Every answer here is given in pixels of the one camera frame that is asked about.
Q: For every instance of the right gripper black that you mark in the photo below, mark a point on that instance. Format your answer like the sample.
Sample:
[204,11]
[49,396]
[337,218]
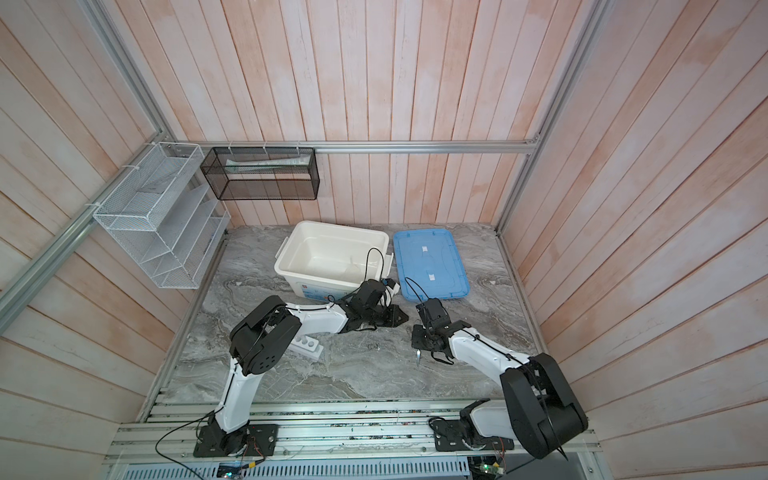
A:
[416,337]

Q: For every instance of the white plastic storage bin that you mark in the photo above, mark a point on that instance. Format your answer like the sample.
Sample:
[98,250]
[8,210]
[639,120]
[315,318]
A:
[319,260]

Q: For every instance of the blue plastic bin lid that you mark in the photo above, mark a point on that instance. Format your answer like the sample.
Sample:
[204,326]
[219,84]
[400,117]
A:
[429,265]

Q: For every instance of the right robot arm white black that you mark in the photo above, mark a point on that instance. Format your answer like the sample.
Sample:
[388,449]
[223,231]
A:
[539,410]

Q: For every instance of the black mesh wall basket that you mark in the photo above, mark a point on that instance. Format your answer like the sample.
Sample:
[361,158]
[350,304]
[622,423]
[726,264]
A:
[262,173]

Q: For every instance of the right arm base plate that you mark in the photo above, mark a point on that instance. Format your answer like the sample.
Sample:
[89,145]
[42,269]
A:
[459,435]

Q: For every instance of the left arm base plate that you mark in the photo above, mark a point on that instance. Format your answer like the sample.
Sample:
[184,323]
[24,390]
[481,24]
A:
[250,440]

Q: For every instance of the aluminium rail base frame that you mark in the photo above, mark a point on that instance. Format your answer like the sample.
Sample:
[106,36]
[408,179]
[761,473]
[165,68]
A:
[308,430]

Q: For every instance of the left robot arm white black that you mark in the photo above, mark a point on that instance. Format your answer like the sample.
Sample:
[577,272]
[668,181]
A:
[260,340]

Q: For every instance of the white test tube rack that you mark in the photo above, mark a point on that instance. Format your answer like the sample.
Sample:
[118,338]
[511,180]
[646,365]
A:
[306,346]

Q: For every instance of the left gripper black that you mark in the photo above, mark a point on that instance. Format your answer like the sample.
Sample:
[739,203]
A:
[393,320]

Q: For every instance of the white perforated vent cover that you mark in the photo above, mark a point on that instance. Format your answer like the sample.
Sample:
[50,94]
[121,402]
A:
[441,467]

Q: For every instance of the white wire mesh shelf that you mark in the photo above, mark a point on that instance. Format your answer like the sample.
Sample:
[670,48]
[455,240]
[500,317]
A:
[169,225]

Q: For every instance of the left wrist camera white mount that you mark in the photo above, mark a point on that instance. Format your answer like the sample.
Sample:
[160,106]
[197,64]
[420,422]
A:
[392,288]

